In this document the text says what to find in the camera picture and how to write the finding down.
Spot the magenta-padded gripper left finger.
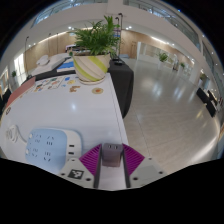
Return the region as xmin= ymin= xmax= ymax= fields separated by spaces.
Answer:
xmin=59 ymin=143 xmax=103 ymax=190

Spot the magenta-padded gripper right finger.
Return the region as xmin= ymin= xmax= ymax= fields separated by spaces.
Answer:
xmin=122 ymin=143 xmax=167 ymax=190

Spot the small grey charger block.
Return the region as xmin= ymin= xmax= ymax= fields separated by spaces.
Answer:
xmin=101 ymin=143 xmax=124 ymax=168

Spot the light blue white power strip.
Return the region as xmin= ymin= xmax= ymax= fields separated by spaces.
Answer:
xmin=25 ymin=128 xmax=83 ymax=171

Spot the table with black cloth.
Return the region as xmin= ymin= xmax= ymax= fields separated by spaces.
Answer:
xmin=34 ymin=56 xmax=135 ymax=119

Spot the colourful sticker sheet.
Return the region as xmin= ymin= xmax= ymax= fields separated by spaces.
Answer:
xmin=32 ymin=75 xmax=68 ymax=94

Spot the potted plant in striped pot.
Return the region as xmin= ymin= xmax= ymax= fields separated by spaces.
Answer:
xmin=68 ymin=15 xmax=122 ymax=85

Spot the group of black chairs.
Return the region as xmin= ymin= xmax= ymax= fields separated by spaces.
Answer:
xmin=0 ymin=88 xmax=13 ymax=108
xmin=195 ymin=87 xmax=221 ymax=118

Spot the salmon red flat mat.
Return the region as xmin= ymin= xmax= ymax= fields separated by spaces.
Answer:
xmin=4 ymin=76 xmax=37 ymax=109

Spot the thin black floor lamp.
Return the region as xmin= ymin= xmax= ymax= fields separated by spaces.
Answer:
xmin=24 ymin=35 xmax=30 ymax=72

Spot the white coiled cable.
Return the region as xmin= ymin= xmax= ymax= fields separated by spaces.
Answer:
xmin=4 ymin=124 xmax=29 ymax=145

